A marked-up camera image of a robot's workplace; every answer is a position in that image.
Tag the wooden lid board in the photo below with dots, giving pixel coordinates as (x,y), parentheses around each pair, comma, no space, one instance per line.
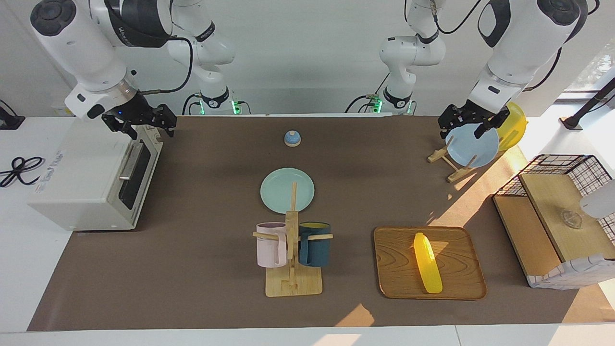
(552,202)

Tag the small blue call bell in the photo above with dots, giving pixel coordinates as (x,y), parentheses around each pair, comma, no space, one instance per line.
(292,139)

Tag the brown wooden tray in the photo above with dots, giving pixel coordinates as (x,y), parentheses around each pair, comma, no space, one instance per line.
(399,269)

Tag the dark blue mug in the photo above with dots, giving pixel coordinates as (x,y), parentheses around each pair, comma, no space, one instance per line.
(317,250)

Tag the light blue plate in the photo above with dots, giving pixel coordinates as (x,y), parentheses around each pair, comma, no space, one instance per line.
(471,149)

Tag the white cylinder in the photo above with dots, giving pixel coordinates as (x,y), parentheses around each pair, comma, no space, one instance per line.
(600,202)

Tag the white toaster oven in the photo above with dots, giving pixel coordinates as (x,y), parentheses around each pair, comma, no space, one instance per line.
(77,178)

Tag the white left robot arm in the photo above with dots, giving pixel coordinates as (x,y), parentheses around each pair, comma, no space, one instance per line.
(519,53)

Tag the brown table mat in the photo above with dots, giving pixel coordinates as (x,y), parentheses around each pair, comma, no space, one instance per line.
(202,269)

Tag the mint green plate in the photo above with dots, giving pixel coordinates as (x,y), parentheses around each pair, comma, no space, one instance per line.
(278,192)

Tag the yellow plate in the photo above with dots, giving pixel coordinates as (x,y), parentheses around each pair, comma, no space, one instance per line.
(514,129)

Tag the yellow corn cob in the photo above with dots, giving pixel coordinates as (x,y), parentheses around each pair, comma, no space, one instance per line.
(427,264)

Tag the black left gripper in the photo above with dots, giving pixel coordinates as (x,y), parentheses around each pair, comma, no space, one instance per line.
(473,114)

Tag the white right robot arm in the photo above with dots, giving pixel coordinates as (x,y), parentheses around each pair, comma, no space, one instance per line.
(86,53)

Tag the white checked cloth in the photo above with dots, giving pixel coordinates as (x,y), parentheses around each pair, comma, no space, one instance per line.
(571,275)

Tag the light wooden mug rack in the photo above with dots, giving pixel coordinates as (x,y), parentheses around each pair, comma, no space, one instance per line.
(292,283)

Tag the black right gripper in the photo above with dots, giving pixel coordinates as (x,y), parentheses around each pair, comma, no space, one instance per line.
(137,113)

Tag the wooden box side panel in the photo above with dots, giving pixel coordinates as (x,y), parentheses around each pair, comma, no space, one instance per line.
(526,235)

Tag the light wooden plate rack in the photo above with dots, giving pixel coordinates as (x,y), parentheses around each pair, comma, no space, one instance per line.
(454,166)

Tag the pink mug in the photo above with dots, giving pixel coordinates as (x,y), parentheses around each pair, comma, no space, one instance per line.
(270,247)

